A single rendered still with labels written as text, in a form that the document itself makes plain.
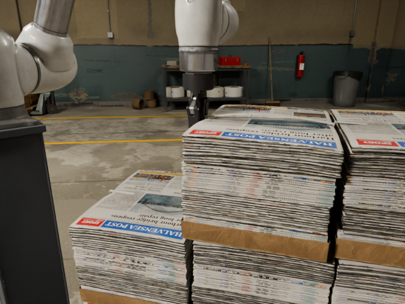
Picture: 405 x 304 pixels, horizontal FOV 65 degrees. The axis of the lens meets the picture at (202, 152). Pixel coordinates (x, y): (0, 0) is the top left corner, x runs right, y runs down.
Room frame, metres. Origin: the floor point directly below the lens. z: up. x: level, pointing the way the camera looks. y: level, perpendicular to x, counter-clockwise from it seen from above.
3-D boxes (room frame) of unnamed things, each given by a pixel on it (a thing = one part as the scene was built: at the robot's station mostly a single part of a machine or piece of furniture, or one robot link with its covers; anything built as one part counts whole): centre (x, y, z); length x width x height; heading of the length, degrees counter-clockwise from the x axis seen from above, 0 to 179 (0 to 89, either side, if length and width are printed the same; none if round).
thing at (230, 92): (6.81, -0.06, 0.55); 1.80 x 0.70 x 1.09; 96
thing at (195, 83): (0.76, 0.01, 1.12); 0.08 x 0.07 x 0.09; 166
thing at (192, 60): (0.76, 0.01, 1.19); 0.09 x 0.09 x 0.06
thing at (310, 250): (0.61, -0.12, 0.86); 0.29 x 0.16 x 0.04; 74
